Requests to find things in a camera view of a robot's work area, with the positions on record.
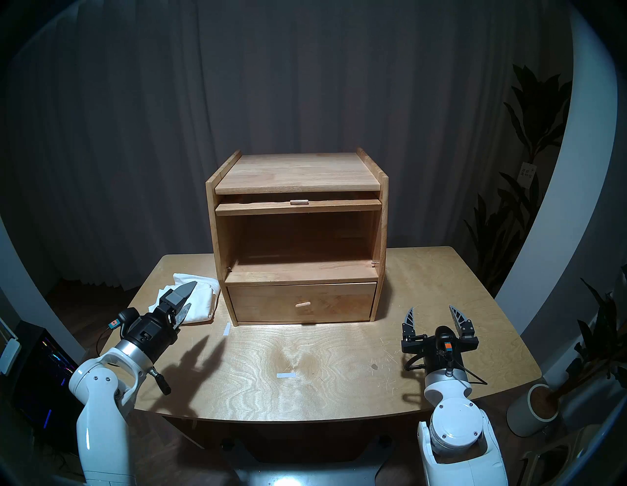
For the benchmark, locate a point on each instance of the wooden cabinet flip door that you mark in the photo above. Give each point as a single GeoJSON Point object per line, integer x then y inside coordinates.
{"type": "Point", "coordinates": [264, 208]}

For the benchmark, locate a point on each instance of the white shirt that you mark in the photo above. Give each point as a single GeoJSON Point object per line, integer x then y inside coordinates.
{"type": "Point", "coordinates": [205, 296]}

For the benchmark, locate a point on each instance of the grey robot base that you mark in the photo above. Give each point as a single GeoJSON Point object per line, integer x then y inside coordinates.
{"type": "Point", "coordinates": [303, 473]}

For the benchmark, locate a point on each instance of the white box device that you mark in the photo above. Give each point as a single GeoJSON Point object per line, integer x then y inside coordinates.
{"type": "Point", "coordinates": [9, 352]}

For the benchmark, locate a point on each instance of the black computer tower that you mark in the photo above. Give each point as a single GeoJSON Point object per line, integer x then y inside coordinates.
{"type": "Point", "coordinates": [44, 382]}

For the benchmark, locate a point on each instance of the tall dark leafy plant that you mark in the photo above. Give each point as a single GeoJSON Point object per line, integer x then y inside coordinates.
{"type": "Point", "coordinates": [536, 112]}

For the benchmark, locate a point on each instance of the wooden cabinet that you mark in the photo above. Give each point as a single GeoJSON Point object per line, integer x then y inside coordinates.
{"type": "Point", "coordinates": [299, 171]}

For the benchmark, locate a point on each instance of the white round plant pot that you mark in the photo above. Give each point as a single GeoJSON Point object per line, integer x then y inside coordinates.
{"type": "Point", "coordinates": [524, 416]}

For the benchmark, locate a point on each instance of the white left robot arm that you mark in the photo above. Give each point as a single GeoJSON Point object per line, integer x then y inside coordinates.
{"type": "Point", "coordinates": [98, 416]}

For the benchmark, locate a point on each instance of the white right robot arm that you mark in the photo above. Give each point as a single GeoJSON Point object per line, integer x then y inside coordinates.
{"type": "Point", "coordinates": [455, 431]}

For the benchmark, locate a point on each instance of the small dark potted plant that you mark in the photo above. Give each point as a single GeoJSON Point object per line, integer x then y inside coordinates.
{"type": "Point", "coordinates": [597, 338]}

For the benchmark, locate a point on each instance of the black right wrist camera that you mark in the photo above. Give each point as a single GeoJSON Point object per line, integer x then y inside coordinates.
{"type": "Point", "coordinates": [445, 338]}

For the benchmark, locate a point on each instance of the grey curtain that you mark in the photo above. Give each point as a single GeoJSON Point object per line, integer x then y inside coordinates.
{"type": "Point", "coordinates": [245, 73]}

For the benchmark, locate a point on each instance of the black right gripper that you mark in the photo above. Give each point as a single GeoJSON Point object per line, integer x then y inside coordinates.
{"type": "Point", "coordinates": [431, 360]}

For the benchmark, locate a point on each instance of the white plant tag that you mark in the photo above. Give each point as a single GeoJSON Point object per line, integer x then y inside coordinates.
{"type": "Point", "coordinates": [527, 175]}

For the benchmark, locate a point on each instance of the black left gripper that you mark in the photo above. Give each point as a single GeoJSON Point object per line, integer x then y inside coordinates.
{"type": "Point", "coordinates": [154, 333]}

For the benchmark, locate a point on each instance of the wooden drawer with knob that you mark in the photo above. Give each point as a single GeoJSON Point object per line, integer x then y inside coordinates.
{"type": "Point", "coordinates": [264, 301]}

